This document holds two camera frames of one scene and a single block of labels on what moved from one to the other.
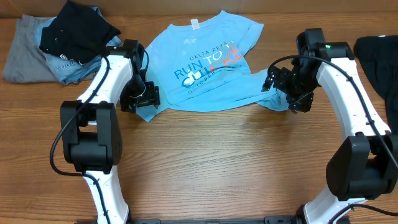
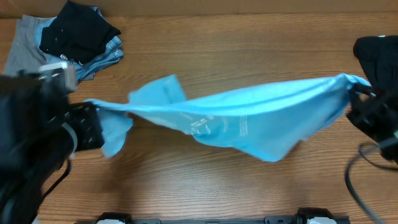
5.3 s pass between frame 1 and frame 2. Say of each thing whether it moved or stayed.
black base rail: stayed
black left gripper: moved
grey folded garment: stayed
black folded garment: stayed
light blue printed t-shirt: moved
